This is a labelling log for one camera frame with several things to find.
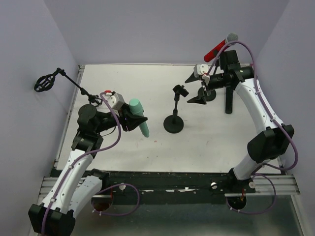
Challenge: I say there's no mint green microphone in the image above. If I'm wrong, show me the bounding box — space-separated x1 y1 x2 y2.
129 98 150 138

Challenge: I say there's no short black round-base mic stand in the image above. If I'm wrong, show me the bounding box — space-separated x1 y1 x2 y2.
163 85 189 134

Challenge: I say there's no red glitter microphone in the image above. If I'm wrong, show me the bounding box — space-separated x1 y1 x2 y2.
203 33 239 62

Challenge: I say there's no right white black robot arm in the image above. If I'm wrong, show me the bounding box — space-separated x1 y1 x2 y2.
186 50 294 181

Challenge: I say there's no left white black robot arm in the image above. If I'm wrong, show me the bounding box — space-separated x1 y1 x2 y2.
28 99 147 236

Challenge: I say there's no tall black tripod mic stand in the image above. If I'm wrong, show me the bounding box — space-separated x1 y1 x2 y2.
33 67 102 107

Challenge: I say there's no black microphone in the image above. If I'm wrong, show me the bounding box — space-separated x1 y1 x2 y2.
225 87 233 114

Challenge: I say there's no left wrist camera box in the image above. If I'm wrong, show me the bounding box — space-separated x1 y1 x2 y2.
104 90 125 111

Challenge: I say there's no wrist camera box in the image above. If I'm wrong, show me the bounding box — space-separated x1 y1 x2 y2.
193 64 210 85
104 90 125 111

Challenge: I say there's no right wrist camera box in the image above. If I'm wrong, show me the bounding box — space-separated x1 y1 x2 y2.
193 64 210 85

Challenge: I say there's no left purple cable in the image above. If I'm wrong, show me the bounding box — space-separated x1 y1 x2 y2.
40 92 141 234

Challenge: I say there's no black front mounting rail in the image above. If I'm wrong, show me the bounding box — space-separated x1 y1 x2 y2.
81 171 256 206

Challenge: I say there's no aluminium frame rail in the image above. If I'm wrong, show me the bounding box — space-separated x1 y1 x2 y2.
38 175 300 198

